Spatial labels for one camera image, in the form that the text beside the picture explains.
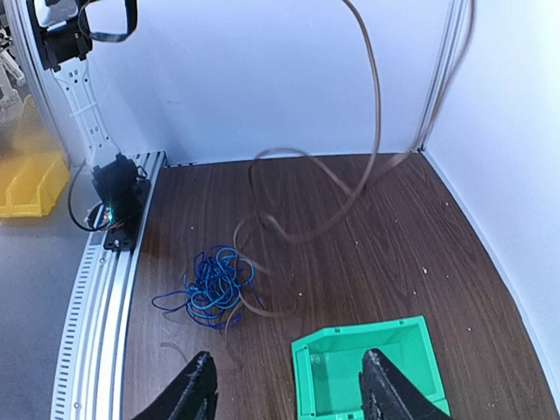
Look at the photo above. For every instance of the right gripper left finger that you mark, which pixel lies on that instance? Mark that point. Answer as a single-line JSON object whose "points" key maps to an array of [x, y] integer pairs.
{"points": [[192, 394]]}

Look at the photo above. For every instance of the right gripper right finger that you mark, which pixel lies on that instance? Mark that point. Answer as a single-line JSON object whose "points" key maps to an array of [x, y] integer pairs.
{"points": [[386, 393]]}

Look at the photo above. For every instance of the green bin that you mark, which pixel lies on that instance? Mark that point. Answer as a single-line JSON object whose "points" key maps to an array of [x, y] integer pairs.
{"points": [[327, 364]]}

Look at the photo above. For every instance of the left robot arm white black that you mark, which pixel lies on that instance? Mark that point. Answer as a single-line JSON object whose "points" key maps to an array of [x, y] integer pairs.
{"points": [[64, 39]]}

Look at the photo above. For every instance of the yellow bin front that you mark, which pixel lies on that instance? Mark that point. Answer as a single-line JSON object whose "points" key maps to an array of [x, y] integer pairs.
{"points": [[31, 185]]}

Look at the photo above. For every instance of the front aluminium rail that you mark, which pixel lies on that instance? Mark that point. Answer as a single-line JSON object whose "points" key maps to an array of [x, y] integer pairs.
{"points": [[88, 380]]}

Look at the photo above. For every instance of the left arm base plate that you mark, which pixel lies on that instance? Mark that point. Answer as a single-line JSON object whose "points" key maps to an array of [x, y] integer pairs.
{"points": [[122, 219]]}

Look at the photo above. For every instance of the left aluminium frame post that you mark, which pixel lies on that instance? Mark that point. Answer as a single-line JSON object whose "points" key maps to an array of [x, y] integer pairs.
{"points": [[456, 39]]}

